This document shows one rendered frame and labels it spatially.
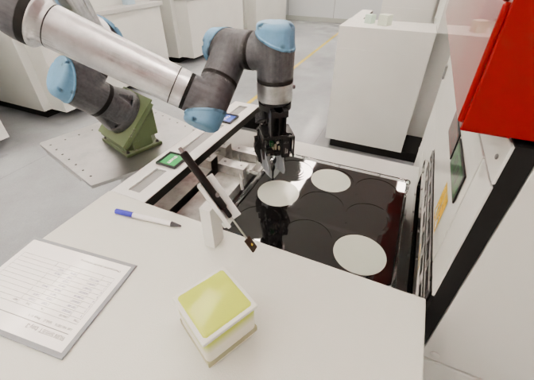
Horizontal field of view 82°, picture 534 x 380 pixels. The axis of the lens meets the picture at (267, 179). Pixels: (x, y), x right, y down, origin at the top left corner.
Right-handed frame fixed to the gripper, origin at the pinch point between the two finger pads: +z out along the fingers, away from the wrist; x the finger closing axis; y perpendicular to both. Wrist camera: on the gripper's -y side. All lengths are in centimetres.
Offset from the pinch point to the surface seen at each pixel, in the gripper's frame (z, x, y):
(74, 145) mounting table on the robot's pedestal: 9, -63, -43
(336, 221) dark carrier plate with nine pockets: 1.3, 10.4, 19.2
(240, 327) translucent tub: -9.7, -13.0, 44.7
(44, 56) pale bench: 30, -157, -260
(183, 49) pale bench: 72, -47, -450
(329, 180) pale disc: 1.2, 13.9, 4.9
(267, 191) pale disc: 1.3, -2.4, 6.1
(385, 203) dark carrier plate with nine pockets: 1.4, 23.6, 15.7
